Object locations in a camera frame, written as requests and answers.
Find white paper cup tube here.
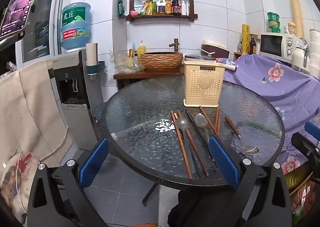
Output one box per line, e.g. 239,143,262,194
86,43,98,77

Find window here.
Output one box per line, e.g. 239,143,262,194
15,0,66,65

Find woven pattern sink basin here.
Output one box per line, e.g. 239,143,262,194
139,52,184,71

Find printed cushion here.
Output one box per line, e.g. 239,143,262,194
0,152,41,225

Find purple floral cloth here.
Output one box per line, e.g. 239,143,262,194
217,53,320,175

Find white microwave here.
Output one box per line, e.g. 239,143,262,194
258,32,304,61

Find brown glass bottle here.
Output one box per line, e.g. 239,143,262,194
249,36,257,55

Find wooden handled steel spoon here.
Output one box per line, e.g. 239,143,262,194
224,116,260,155

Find yellow soap dispenser bottle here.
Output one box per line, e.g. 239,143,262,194
137,40,147,59

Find brown and white rice cooker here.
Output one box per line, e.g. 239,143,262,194
199,40,230,60

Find tall cream rolled mat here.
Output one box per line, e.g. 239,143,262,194
287,0,304,39

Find cream perforated utensil holder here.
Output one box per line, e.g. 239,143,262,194
183,60,226,107

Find smartphone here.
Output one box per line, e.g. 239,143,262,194
0,0,44,39

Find black phone holder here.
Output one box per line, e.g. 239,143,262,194
0,30,25,51

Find blue water jug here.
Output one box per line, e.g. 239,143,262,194
61,2,92,51

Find teal wall holder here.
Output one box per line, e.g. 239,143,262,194
85,60,106,76

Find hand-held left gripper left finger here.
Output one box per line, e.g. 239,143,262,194
27,137,110,227

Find white kettle with steel handle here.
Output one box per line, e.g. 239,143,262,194
291,38,312,73

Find wooden washstand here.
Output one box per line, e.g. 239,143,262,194
113,67,186,90

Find grey water dispenser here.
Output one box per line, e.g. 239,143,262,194
46,50,104,150

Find brass faucet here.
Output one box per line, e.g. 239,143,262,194
169,38,180,53

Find yellow green packet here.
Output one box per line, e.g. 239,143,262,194
139,0,153,16

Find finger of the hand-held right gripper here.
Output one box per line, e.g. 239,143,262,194
304,121,320,142
291,131,320,161

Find large dark sauce bottle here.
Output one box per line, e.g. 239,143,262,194
171,0,182,15

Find black table leg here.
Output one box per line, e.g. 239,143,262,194
142,183,160,208

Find green hanging packet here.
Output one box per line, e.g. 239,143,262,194
117,0,125,19

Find beige cloth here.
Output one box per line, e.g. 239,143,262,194
0,60,73,167

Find white cable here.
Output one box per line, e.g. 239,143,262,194
15,126,70,215

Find dark cloth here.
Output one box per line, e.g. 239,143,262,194
168,187,231,227

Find clear plastic bag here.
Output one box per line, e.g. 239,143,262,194
107,50,145,74

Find yellow roll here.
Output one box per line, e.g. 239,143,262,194
241,24,251,54

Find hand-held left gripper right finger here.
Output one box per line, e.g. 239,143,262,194
208,135,292,227

